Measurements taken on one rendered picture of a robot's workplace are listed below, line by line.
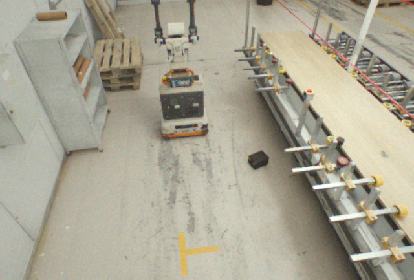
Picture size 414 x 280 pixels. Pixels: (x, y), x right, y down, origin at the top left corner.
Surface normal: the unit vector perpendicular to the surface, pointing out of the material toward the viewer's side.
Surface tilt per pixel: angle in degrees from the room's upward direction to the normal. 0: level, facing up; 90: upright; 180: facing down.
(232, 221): 0
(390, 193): 0
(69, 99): 90
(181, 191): 0
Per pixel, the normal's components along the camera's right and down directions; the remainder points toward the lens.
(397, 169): -0.02, -0.77
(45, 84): 0.15, 0.63
